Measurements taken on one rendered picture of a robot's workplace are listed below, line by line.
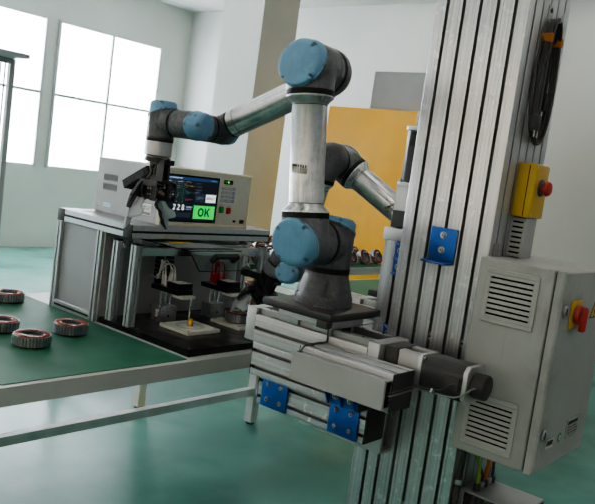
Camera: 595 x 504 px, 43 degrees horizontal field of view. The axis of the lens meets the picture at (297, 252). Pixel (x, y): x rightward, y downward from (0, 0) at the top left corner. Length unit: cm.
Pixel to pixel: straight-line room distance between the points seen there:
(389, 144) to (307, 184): 457
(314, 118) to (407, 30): 693
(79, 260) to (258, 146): 412
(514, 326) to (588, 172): 581
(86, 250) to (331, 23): 691
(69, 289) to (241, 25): 442
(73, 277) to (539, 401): 173
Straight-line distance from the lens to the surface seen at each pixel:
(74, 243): 287
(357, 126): 657
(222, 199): 288
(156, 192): 208
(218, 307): 295
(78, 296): 286
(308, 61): 181
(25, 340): 236
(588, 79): 771
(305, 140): 182
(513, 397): 185
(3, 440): 324
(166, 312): 278
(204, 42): 1083
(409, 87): 664
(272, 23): 688
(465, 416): 190
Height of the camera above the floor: 137
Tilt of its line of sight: 6 degrees down
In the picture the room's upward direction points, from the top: 8 degrees clockwise
